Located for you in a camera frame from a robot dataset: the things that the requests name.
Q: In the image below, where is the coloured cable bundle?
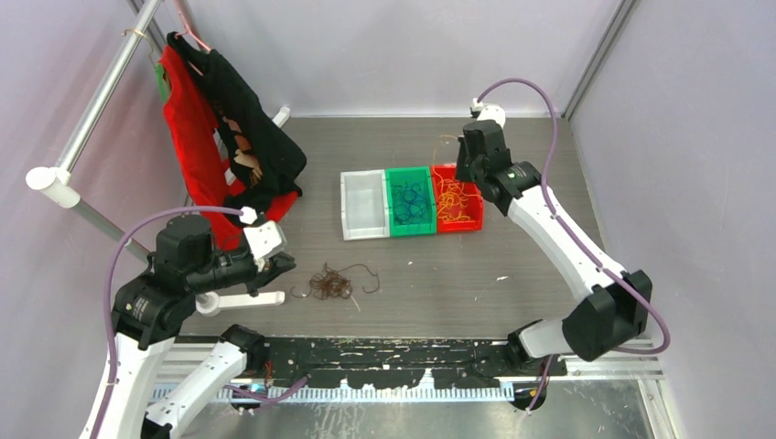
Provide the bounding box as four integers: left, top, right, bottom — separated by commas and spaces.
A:
289, 262, 382, 303

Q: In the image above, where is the red plastic bin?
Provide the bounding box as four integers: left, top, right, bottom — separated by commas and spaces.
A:
431, 165, 484, 234

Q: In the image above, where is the metal clothes rack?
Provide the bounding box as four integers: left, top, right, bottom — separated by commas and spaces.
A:
25, 0, 286, 316

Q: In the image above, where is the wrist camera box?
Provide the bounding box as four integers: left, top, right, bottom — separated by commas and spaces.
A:
243, 220, 287, 260
469, 100, 506, 129

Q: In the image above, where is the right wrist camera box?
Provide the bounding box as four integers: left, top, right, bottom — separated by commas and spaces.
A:
469, 100, 506, 129

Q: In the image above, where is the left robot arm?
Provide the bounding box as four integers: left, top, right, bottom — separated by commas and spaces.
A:
82, 208, 296, 438

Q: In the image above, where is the white plastic bin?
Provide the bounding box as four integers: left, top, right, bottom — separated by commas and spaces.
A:
340, 169, 390, 241

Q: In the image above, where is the green plastic bin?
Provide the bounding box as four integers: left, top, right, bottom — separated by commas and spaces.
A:
385, 166, 437, 238

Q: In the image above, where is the green hanger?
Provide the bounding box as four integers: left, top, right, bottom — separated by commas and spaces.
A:
154, 63, 170, 103

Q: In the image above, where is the black shirt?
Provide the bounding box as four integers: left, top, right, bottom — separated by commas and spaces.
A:
167, 32, 307, 211

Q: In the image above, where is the light blue cable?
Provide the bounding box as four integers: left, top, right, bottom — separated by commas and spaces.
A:
393, 180, 433, 225

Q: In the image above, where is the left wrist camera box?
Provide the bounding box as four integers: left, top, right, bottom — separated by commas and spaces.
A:
243, 220, 287, 260

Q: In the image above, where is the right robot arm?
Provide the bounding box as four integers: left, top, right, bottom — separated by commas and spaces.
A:
457, 120, 652, 376

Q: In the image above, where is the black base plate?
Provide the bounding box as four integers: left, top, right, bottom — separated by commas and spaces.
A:
238, 337, 544, 390

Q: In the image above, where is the red shirt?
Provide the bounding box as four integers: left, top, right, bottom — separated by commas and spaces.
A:
158, 47, 300, 221

